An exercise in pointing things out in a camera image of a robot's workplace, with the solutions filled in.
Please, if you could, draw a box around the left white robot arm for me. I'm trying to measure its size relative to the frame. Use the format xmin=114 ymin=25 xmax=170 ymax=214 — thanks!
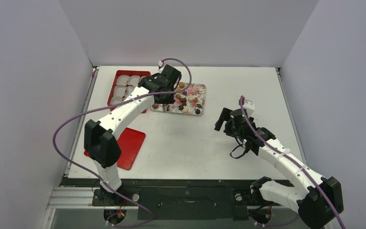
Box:
xmin=84 ymin=64 xmax=182 ymax=205

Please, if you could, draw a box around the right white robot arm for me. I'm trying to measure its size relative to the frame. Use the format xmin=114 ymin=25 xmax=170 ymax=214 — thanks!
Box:
xmin=214 ymin=108 xmax=344 ymax=229

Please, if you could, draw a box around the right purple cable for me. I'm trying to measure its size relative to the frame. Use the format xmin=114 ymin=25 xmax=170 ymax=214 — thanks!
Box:
xmin=239 ymin=95 xmax=346 ymax=229

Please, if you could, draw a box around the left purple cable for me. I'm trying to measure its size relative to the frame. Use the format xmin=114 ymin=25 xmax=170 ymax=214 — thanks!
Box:
xmin=52 ymin=58 xmax=193 ymax=229

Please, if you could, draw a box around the red box lid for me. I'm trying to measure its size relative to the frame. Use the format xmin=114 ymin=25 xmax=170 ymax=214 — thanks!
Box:
xmin=83 ymin=125 xmax=146 ymax=170

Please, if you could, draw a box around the black looped cable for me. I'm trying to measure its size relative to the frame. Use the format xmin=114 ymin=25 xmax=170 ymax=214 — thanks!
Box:
xmin=229 ymin=139 xmax=251 ymax=160

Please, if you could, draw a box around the floral serving tray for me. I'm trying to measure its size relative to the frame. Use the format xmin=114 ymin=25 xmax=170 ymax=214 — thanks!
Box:
xmin=150 ymin=82 xmax=206 ymax=116

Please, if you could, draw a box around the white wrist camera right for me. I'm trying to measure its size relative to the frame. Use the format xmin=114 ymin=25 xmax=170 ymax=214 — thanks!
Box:
xmin=243 ymin=99 xmax=255 ymax=116

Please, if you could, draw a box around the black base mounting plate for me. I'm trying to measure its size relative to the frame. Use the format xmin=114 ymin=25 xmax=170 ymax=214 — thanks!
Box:
xmin=60 ymin=177 xmax=271 ymax=223

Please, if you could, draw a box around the purple cable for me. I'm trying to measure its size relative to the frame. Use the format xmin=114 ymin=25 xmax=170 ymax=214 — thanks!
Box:
xmin=239 ymin=95 xmax=346 ymax=229
xmin=52 ymin=58 xmax=193 ymax=229

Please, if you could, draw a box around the red chocolate box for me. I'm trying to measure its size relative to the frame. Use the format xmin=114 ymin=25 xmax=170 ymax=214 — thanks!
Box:
xmin=107 ymin=70 xmax=151 ymax=106

